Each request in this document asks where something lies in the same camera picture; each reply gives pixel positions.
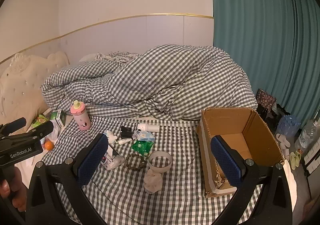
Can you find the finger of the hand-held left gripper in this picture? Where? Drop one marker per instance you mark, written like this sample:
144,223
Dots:
15,125
37,131

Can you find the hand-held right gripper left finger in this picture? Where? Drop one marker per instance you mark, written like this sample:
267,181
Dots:
92,162

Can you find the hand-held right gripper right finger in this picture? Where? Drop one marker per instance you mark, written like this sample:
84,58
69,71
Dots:
226,162

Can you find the brown cardboard box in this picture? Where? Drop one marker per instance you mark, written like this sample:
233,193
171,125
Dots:
257,125

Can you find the blue and white tissue pack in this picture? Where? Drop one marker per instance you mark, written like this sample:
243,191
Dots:
143,135

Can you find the person's left hand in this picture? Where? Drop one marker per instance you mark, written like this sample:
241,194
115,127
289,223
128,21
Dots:
17,192

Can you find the green snack packet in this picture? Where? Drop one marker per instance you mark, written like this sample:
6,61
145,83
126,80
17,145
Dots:
40,122

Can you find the white plastic bag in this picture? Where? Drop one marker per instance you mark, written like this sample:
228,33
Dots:
53,133

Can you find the orange fruit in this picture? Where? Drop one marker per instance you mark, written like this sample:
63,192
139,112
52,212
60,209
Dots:
49,145

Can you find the white printed packet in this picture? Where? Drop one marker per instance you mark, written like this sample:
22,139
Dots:
113,161

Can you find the green and white box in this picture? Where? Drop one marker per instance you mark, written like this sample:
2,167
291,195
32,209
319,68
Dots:
58,118

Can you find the white toy figurine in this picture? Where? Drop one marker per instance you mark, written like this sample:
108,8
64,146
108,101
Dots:
111,137

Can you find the small white tube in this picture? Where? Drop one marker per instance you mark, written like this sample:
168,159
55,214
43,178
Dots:
124,141

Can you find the cream tufted headboard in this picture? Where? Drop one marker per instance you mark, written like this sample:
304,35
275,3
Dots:
22,85

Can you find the pink baby bottle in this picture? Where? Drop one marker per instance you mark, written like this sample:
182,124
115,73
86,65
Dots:
80,117

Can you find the black small packet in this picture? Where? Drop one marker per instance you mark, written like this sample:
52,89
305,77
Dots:
125,132

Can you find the green sachet packet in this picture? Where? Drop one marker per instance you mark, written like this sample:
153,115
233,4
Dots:
142,147

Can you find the grey checkered bed sheet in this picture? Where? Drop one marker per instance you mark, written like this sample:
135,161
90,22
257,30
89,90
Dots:
180,190

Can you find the white slipper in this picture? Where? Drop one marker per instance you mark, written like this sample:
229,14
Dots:
286,143
279,137

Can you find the black bag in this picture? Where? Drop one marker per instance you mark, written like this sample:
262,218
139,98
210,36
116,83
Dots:
271,120

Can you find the green slipper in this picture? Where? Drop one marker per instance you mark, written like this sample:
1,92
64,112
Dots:
293,160
299,155

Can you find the white plastic bottle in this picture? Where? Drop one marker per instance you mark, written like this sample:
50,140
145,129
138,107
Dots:
150,127

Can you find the pack of water bottles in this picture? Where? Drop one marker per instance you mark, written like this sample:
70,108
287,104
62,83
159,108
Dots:
288,126

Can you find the dark patterned gift bag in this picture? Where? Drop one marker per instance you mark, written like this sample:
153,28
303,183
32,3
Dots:
265,98

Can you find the large clear water jug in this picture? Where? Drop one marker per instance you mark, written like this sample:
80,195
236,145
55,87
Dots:
308,135

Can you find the white floor appliance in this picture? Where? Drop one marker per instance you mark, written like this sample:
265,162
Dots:
313,162

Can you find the white pillow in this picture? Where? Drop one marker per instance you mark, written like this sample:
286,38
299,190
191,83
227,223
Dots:
86,58

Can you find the grey checkered duvet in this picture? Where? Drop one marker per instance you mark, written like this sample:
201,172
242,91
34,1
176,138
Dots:
162,77

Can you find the floral patterned blanket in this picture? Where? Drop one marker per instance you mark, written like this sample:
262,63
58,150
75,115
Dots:
117,57

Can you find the teal curtain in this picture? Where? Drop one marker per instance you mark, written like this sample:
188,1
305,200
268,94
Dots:
308,52
250,27

